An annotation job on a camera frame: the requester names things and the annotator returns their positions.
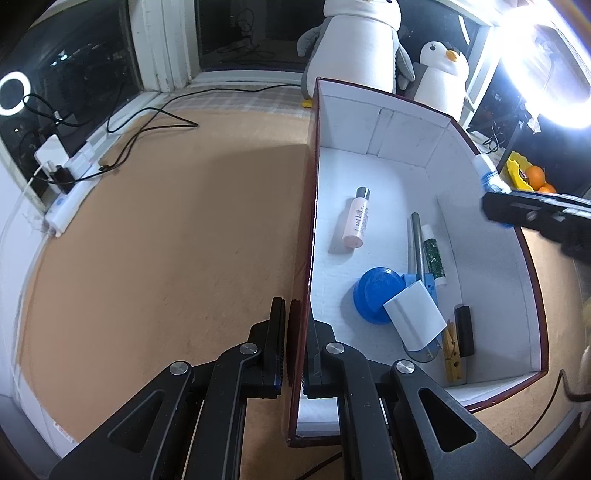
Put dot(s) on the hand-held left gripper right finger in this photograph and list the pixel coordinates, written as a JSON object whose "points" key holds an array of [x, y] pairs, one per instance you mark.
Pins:
{"points": [[318, 364]]}

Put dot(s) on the white power adapter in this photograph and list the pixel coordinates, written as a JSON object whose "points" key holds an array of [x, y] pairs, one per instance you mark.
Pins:
{"points": [[51, 150]]}

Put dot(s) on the yellow fruit tray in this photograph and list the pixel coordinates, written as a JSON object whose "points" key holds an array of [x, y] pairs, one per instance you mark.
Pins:
{"points": [[515, 170]]}

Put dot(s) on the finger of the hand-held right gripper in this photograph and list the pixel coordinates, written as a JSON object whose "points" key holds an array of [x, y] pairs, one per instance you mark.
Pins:
{"points": [[521, 210]]}

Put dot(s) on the large penguin plush toy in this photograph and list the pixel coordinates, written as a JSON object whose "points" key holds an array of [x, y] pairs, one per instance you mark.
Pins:
{"points": [[355, 46]]}

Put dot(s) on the brown cork mat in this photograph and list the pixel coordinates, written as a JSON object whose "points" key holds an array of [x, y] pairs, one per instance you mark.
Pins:
{"points": [[161, 240]]}

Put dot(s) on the beige cloth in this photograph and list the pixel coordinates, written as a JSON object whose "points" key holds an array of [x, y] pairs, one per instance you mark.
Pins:
{"points": [[586, 360]]}

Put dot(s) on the white charger plug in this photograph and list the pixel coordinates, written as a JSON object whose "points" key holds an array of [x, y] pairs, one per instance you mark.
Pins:
{"points": [[413, 318]]}

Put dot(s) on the white window frame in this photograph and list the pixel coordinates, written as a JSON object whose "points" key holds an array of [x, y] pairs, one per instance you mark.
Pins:
{"points": [[157, 46]]}

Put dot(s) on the blue round lid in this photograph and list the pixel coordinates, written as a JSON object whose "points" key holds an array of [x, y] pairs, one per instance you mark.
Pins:
{"points": [[371, 295]]}

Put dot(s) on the white power strip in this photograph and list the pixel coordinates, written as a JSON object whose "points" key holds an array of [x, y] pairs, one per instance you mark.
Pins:
{"points": [[69, 207]]}

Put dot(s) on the black lipstick tube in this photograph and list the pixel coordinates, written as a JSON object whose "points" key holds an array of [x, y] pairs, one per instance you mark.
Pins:
{"points": [[464, 330]]}

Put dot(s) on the orange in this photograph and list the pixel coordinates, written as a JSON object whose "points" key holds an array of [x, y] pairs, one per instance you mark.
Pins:
{"points": [[535, 175], [547, 188]]}

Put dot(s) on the small penguin plush toy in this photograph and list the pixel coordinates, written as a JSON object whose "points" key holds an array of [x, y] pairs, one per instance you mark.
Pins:
{"points": [[438, 87]]}

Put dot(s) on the pink lotion bottle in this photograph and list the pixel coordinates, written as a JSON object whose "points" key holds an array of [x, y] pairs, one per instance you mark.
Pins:
{"points": [[358, 221]]}

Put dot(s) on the blue phone stand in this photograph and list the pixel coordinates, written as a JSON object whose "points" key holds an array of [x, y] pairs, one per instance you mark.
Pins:
{"points": [[411, 279]]}

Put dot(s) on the red cardboard box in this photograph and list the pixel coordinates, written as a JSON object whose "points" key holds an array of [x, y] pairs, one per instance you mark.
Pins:
{"points": [[369, 175]]}

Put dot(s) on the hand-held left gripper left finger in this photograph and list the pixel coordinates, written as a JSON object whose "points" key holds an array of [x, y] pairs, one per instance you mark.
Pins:
{"points": [[274, 355]]}

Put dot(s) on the black plug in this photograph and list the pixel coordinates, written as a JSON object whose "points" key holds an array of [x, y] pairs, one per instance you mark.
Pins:
{"points": [[62, 177]]}

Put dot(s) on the grey metal rod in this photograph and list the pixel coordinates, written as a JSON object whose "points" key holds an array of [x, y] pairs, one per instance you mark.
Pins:
{"points": [[417, 249]]}

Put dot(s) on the green lip balm stick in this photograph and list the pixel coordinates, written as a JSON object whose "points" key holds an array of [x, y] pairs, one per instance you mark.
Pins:
{"points": [[434, 258]]}

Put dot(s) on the crumpled clear tape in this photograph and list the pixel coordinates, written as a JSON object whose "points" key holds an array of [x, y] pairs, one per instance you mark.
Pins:
{"points": [[532, 124]]}

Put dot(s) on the wooden clothespin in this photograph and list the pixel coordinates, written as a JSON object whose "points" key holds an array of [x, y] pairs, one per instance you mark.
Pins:
{"points": [[452, 357]]}

